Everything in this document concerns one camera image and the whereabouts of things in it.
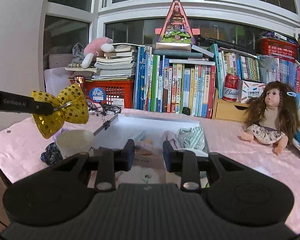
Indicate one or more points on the right row of books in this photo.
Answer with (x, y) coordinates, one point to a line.
(253, 68)

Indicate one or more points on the left white paper cup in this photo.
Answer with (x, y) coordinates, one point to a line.
(73, 142)

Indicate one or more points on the row of upright children's books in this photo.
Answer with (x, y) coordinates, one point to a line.
(168, 81)

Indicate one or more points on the pink plush bunny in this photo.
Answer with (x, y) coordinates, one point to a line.
(93, 50)

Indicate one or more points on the white shallow tray box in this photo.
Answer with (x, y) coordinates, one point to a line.
(121, 128)

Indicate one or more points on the green checked cloth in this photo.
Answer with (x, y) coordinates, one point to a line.
(192, 138)

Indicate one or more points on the triangular toy house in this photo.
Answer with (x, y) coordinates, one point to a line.
(176, 32)

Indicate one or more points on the pink cloth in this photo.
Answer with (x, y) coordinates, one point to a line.
(172, 139)

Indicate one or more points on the blue packaged face mask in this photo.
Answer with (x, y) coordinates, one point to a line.
(139, 137)

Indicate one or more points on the white tissue box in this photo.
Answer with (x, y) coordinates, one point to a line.
(247, 90)

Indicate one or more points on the small wooden drawer box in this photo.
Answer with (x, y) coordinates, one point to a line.
(228, 111)

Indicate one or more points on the red plastic basket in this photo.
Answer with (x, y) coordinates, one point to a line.
(281, 49)
(111, 92)

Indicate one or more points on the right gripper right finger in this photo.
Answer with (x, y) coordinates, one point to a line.
(173, 158)

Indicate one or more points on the red plastic basket left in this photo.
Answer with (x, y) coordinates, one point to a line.
(111, 92)

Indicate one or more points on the stack of grey books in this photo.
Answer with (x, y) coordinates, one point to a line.
(118, 61)

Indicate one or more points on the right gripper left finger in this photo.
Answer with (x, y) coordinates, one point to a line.
(123, 158)

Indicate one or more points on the red Budweiser can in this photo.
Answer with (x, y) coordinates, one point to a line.
(230, 89)

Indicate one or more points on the black wire toy cart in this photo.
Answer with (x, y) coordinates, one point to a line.
(102, 109)

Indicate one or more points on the brown-haired baby doll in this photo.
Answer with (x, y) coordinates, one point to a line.
(272, 118)

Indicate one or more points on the red plastic basket right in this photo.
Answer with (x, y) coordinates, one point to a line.
(281, 49)

